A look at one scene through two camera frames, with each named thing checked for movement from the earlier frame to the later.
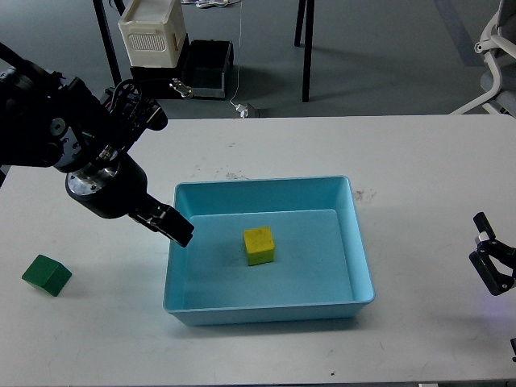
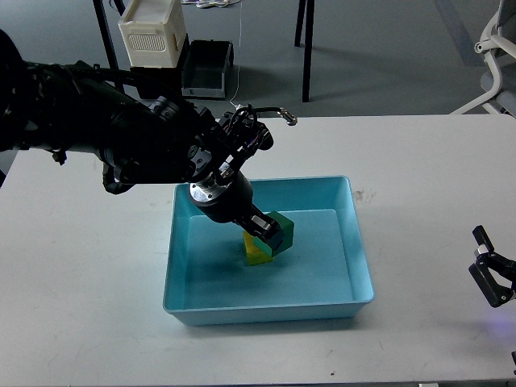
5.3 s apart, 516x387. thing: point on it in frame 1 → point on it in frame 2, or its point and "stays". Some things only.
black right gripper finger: (500, 252) → (494, 293)
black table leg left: (108, 43) stays
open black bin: (206, 63) stays
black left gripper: (118, 187) → (230, 198)
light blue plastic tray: (268, 250) stays
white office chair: (498, 44) stays
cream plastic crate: (153, 33) stays
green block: (47, 274) → (286, 226)
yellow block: (259, 245) stays
